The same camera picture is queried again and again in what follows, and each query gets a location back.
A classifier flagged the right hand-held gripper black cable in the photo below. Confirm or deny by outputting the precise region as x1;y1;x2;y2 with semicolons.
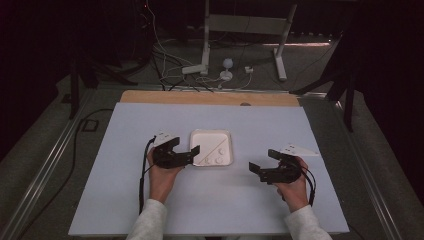
299;165;317;208

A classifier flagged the white metal stand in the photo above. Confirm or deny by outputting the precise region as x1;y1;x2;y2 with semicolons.
200;0;298;82

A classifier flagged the person's right hand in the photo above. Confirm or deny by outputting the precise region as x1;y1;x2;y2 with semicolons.
273;156;309;214

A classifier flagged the hand-held gripper black cable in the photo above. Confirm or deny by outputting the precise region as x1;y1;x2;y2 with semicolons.
138;135;158;215
299;165;317;208

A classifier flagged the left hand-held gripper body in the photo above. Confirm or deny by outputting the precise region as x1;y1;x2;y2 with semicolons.
152;130;194;169

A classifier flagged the black tripod stand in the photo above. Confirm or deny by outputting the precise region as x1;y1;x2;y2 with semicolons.
68;49;139;120

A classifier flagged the metal floor rail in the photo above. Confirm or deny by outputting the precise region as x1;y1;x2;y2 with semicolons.
0;88;98;240
333;99;403;240

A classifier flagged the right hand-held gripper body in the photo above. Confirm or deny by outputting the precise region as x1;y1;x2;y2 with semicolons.
259;143;320;184

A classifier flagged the white cable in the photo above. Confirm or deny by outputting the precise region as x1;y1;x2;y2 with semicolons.
145;0;195;67

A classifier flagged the tangle of floor cables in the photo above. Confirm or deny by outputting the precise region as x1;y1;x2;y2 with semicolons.
151;43;254;93

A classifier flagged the left hand-held gripper black cable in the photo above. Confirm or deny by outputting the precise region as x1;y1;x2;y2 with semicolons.
138;135;158;215

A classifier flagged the black square floor frame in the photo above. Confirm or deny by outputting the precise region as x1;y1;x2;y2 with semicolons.
79;118;100;133

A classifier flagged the thin wooden skewer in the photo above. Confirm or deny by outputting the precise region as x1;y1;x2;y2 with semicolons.
199;139;228;165

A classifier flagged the long black floor cable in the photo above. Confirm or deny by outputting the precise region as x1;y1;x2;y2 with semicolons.
16;108;114;240

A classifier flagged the white square tray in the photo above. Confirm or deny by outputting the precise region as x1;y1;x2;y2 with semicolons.
188;129;234;168

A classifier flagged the small white round webcam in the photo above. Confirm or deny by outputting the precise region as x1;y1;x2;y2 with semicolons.
219;58;234;82

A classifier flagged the pale blue table mat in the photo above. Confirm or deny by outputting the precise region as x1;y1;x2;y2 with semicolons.
68;102;350;237

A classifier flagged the black stand with legs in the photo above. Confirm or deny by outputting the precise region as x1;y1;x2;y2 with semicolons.
289;33;356;133

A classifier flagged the person's left hand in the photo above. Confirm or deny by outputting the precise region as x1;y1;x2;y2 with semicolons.
146;148;184;204

